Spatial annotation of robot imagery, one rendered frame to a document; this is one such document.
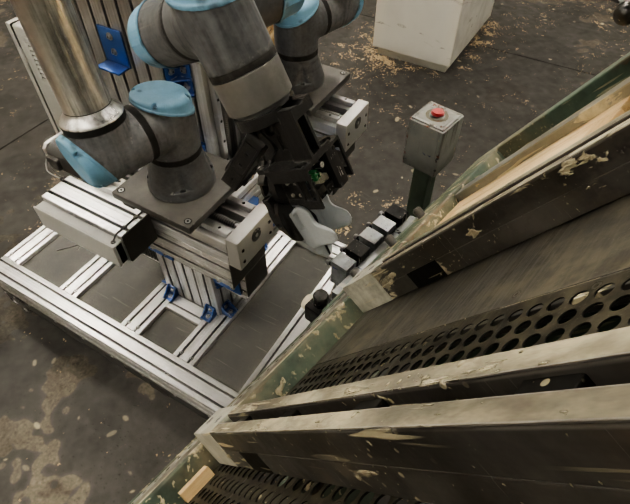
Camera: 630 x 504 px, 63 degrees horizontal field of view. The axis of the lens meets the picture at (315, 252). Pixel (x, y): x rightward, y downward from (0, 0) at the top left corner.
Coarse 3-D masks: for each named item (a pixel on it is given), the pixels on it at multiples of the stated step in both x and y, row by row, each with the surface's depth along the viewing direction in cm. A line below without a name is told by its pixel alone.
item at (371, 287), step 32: (608, 128) 58; (576, 160) 59; (608, 160) 57; (512, 192) 68; (544, 192) 64; (576, 192) 61; (608, 192) 59; (448, 224) 82; (480, 224) 74; (512, 224) 71; (544, 224) 67; (416, 256) 88; (448, 256) 83; (480, 256) 78; (352, 288) 109; (384, 288) 101; (416, 288) 94
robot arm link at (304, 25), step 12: (312, 0) 126; (324, 0) 131; (300, 12) 125; (312, 12) 127; (324, 12) 131; (276, 24) 129; (288, 24) 127; (300, 24) 127; (312, 24) 129; (324, 24) 132; (276, 36) 132; (288, 36) 130; (300, 36) 130; (312, 36) 131; (276, 48) 135; (288, 48) 132; (300, 48) 132; (312, 48) 134
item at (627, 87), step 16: (624, 80) 95; (608, 96) 94; (624, 96) 93; (576, 112) 104; (592, 112) 98; (560, 128) 104; (576, 128) 102; (528, 144) 115; (544, 144) 108; (512, 160) 116; (480, 176) 128; (496, 176) 121; (464, 192) 131
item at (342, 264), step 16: (400, 208) 150; (368, 224) 151; (384, 224) 146; (400, 224) 149; (368, 240) 142; (336, 256) 138; (352, 256) 141; (368, 256) 141; (336, 272) 139; (336, 288) 134; (304, 304) 132; (320, 304) 127
